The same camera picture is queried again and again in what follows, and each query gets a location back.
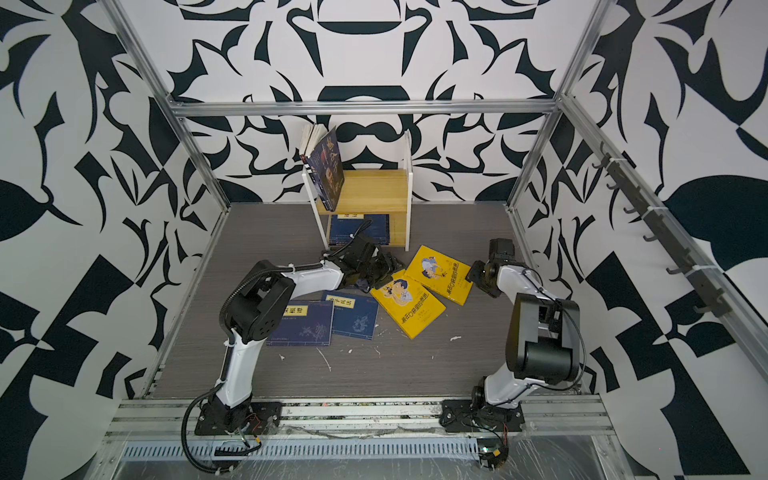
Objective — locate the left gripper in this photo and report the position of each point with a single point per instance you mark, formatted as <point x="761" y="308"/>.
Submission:
<point x="390" y="265"/>

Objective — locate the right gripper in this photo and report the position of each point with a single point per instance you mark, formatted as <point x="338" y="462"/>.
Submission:
<point x="475" y="274"/>

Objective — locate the yellow book with figure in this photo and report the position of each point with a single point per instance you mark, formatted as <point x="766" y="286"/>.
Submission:
<point x="441" y="274"/>

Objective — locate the purple book with old man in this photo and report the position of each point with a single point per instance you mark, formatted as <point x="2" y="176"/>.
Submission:
<point x="325" y="165"/>

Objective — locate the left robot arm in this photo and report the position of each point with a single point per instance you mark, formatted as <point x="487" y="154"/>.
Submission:
<point x="254" y="310"/>

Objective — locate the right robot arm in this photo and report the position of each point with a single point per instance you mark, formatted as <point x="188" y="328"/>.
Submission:
<point x="544" y="347"/>

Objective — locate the wooden white bookshelf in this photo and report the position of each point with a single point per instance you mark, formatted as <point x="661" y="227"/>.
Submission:
<point x="370" y="191"/>

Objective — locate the yellow book under blue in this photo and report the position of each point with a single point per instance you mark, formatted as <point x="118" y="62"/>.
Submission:
<point x="411" y="305"/>

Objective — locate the black book leaning upright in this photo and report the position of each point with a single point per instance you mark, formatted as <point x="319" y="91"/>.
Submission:
<point x="312" y="135"/>

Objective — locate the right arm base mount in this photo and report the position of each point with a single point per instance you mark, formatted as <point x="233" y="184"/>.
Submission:
<point x="463" y="416"/>

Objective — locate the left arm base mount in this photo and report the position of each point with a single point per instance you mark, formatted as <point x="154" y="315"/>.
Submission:
<point x="251" y="418"/>

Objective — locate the wall hook rail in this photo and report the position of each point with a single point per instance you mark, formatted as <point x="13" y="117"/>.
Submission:
<point x="665" y="230"/>

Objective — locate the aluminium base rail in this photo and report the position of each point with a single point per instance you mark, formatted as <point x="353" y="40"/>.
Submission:
<point x="341" y="418"/>

